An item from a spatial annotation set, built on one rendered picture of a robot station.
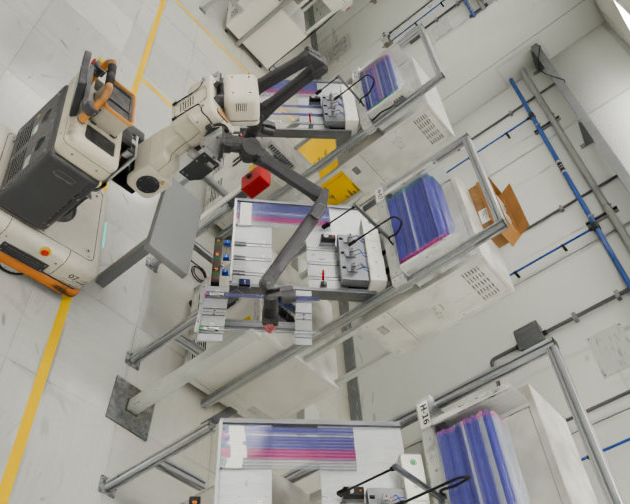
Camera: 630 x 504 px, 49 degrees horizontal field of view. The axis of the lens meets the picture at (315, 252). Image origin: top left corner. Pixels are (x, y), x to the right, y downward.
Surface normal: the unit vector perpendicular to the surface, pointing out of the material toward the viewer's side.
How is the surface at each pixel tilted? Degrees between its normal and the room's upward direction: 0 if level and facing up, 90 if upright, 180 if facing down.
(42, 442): 0
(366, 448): 45
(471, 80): 90
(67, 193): 90
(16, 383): 0
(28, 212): 90
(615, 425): 90
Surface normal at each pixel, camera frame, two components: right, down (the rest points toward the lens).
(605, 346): -0.64, -0.57
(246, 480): 0.10, -0.76
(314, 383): 0.05, 0.65
